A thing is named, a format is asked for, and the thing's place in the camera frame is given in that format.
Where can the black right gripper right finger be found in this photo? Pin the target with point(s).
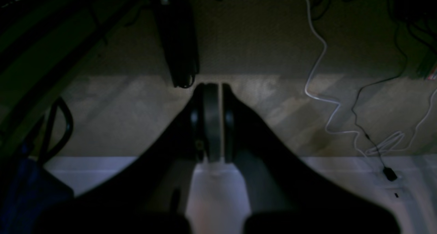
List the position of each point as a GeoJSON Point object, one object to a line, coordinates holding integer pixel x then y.
{"type": "Point", "coordinates": [285, 195]}

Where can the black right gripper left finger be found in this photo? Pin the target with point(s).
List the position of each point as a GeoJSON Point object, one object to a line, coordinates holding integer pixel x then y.
{"type": "Point", "coordinates": [147, 197]}

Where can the blue bin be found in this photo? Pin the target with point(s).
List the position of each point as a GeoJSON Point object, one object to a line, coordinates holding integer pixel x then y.
{"type": "Point", "coordinates": [27, 190]}

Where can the black table leg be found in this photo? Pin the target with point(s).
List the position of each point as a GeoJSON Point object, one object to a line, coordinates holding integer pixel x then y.
{"type": "Point", "coordinates": [176, 28]}

